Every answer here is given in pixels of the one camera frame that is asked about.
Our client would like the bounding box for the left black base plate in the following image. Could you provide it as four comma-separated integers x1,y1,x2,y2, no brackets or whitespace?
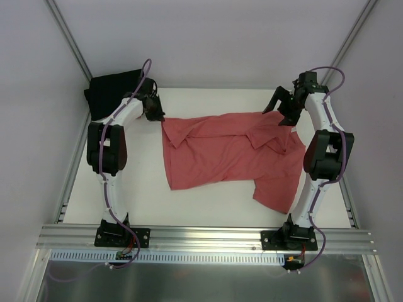
94,223,150,248

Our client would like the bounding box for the frame post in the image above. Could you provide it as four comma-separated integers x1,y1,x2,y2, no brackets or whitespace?
44,0,93,82
331,0,379,69

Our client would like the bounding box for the left rear frame post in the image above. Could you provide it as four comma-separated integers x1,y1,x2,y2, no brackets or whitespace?
44,0,93,82

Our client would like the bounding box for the red t shirt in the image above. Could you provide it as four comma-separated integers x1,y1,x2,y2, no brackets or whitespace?
162,111,305,213

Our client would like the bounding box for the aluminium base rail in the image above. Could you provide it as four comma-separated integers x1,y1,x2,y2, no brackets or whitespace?
36,224,378,255

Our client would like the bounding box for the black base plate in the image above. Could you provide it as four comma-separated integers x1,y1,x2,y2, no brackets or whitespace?
94,223,150,248
260,228,318,251

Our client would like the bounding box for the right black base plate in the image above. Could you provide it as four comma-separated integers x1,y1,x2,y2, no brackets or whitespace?
260,228,318,251

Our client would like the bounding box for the folded black t shirt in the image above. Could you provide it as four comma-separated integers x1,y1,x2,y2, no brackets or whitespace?
84,69,141,121

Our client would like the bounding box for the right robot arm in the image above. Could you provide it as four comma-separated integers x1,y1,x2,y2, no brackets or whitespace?
261,84,355,250

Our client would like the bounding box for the white slotted cable duct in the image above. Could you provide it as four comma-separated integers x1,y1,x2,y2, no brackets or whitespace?
49,249,285,266

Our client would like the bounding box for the right rear frame post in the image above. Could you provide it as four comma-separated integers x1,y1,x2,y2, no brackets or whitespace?
331,0,379,69

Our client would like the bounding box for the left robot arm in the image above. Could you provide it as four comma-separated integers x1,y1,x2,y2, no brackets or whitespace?
84,74,165,247

